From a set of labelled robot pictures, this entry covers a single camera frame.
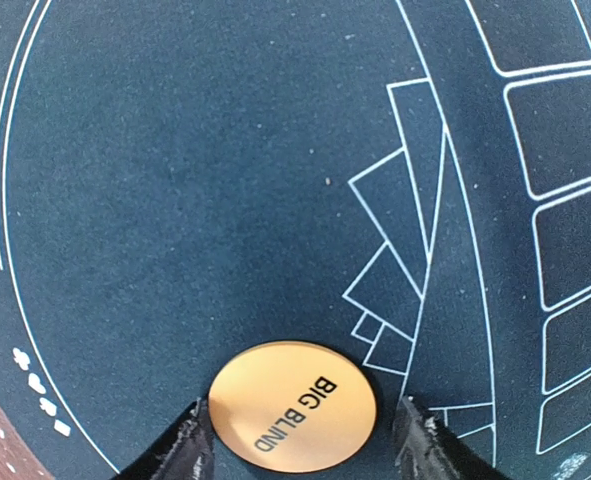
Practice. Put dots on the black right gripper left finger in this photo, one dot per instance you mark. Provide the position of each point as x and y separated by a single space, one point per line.
185 450

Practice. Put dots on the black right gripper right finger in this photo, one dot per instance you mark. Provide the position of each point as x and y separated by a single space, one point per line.
427 449

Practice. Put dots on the yellow big blind button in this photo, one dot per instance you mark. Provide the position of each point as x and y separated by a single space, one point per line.
292 407

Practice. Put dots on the round black poker mat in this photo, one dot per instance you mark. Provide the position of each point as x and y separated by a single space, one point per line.
407 183

